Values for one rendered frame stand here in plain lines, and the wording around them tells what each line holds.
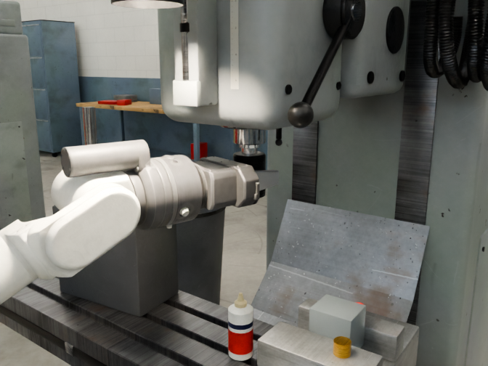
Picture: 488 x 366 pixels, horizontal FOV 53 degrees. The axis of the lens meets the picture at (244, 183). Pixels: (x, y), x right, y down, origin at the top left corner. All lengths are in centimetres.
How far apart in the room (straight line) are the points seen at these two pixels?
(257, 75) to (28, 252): 31
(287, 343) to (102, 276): 45
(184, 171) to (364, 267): 53
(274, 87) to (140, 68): 666
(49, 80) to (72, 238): 737
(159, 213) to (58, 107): 740
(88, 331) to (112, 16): 689
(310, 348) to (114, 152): 34
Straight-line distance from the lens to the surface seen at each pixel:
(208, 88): 60
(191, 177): 61
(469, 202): 98
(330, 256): 106
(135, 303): 96
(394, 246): 101
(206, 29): 59
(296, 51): 60
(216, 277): 280
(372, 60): 76
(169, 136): 688
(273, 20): 58
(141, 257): 92
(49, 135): 795
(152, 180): 58
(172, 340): 89
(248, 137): 68
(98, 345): 91
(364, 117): 101
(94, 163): 57
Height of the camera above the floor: 139
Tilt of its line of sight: 14 degrees down
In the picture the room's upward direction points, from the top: straight up
